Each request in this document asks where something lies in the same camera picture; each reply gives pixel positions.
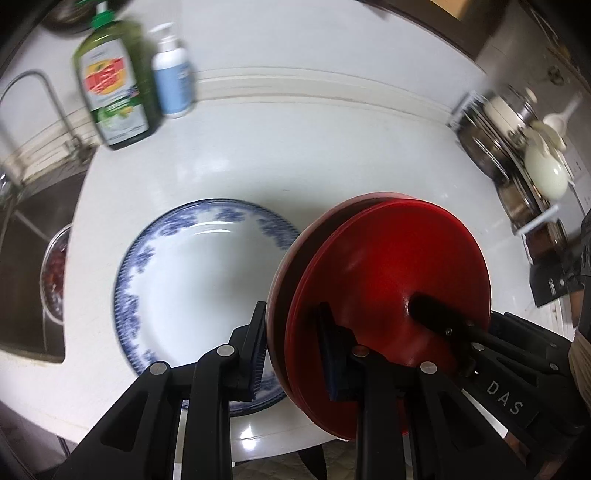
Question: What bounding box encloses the large steel pot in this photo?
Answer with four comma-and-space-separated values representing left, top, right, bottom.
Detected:
461, 119, 509, 177

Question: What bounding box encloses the white plastic ladle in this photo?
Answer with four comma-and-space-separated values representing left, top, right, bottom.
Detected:
542, 92, 583, 149

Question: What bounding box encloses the thin gooseneck chrome faucet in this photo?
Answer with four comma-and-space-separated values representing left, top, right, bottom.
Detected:
0, 69, 93, 163

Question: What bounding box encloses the stainless steel sink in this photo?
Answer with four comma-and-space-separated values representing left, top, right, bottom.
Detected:
0, 175, 88, 365

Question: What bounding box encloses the cream round pot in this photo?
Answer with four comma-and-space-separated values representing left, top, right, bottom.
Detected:
524, 138, 571, 202

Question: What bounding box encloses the black knife block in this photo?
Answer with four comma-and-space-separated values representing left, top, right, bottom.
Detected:
529, 217, 591, 308

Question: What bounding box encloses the white plastic stand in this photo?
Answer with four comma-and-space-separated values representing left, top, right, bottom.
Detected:
512, 203, 562, 241

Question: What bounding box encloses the glass jar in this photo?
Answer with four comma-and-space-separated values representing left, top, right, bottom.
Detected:
526, 222, 568, 265

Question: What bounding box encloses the metal colander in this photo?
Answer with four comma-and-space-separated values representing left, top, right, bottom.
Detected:
41, 224, 75, 324

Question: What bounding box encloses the white blue pump bottle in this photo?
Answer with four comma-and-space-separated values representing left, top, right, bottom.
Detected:
148, 23, 195, 120

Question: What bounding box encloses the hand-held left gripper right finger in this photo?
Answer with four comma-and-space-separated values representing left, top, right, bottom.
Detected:
315, 302, 522, 480

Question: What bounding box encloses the metal pot rack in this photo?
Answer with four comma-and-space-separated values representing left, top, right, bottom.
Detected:
447, 91, 561, 236

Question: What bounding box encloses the green dish soap bottle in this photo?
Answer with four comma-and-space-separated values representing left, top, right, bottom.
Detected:
71, 0, 160, 151

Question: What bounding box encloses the blue floral white plate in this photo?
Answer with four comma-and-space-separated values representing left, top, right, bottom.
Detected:
113, 198, 303, 416

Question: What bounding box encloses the person's right hand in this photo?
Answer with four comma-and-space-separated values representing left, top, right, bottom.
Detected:
569, 333, 591, 403

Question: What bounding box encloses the white pot with glass lid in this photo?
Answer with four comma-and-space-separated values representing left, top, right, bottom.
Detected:
484, 90, 525, 136

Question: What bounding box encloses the red and black bowl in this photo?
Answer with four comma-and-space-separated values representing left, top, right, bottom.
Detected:
284, 196, 491, 439

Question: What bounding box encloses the red fruit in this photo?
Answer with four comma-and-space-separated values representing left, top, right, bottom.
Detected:
48, 235, 73, 315

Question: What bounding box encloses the small steel pot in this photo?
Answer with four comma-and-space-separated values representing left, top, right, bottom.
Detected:
501, 179, 542, 223

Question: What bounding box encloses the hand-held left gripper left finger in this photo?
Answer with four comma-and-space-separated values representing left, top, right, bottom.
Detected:
51, 301, 269, 480

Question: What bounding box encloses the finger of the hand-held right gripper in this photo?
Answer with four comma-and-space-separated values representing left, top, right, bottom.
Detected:
489, 311, 556, 343
409, 292, 486, 345

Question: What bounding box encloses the dark wooden window frame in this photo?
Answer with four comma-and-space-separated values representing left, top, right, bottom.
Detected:
360, 0, 509, 61

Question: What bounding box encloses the pink bowl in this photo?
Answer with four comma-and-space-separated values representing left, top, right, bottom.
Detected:
269, 193, 419, 402

